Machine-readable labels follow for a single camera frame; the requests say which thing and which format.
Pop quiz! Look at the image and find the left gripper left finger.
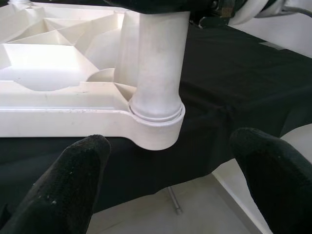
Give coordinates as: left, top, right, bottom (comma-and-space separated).
0, 134, 112, 234

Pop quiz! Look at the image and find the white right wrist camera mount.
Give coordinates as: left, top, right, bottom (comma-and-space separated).
229, 0, 293, 26

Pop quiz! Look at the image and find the grey tape piece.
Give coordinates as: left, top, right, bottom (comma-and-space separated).
258, 41, 290, 51

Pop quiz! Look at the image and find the metal folding table frame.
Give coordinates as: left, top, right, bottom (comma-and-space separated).
168, 186, 183, 215

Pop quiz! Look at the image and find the white plastic table top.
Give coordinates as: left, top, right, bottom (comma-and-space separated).
0, 0, 186, 151

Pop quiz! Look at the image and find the black tablecloth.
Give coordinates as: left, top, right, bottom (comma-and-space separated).
0, 23, 312, 215

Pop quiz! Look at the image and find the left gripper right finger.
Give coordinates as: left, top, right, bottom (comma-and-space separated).
229, 128, 312, 234

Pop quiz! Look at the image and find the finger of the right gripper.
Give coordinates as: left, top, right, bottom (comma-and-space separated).
102, 0, 193, 15

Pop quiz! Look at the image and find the white plastic table leg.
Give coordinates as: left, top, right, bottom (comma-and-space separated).
129, 11, 190, 122

